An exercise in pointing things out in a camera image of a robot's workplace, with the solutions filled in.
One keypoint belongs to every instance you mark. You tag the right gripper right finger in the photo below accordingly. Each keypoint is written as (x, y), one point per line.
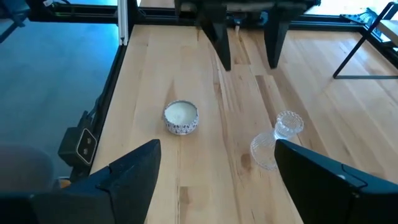
(326, 193)

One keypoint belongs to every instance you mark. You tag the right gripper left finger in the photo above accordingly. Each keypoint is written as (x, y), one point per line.
(124, 186)

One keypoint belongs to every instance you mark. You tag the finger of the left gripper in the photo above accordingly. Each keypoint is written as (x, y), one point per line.
(275, 37)
(219, 37)

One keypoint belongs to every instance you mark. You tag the clear ribbed glass candlestick holder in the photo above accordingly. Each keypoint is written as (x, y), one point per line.
(264, 152)

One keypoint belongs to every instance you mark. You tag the white floral patterned candle tin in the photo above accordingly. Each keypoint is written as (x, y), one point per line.
(180, 113)

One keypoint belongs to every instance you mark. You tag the grey rounded seat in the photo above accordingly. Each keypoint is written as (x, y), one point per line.
(25, 168)

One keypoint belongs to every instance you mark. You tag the black metal table frame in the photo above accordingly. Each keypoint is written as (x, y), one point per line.
(155, 17)

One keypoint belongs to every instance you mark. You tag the black table-level camera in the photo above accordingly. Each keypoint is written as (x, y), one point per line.
(77, 146)

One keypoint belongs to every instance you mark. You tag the silver aluminium extrusion post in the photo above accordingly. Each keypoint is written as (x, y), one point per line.
(122, 21)

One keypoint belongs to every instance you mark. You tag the wooden riser shelf black frame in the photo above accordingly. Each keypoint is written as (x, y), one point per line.
(363, 76)

